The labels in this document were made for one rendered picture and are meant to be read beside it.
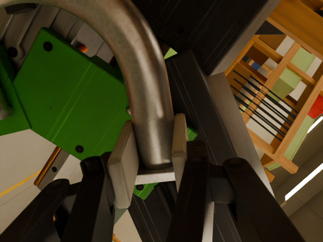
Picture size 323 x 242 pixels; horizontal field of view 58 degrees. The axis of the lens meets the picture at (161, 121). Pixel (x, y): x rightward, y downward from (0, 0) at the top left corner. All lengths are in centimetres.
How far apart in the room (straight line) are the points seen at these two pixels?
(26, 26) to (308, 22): 90
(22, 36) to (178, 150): 27
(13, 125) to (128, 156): 23
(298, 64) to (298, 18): 273
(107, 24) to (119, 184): 9
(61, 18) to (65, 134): 13
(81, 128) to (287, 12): 86
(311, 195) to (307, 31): 731
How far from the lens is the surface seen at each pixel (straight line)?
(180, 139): 17
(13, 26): 39
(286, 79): 358
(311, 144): 994
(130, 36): 18
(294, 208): 842
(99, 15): 19
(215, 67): 38
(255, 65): 877
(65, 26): 36
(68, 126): 36
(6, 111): 36
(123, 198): 17
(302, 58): 389
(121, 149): 17
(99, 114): 35
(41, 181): 57
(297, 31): 109
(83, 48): 80
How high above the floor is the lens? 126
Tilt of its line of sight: 6 degrees down
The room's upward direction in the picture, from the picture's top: 129 degrees clockwise
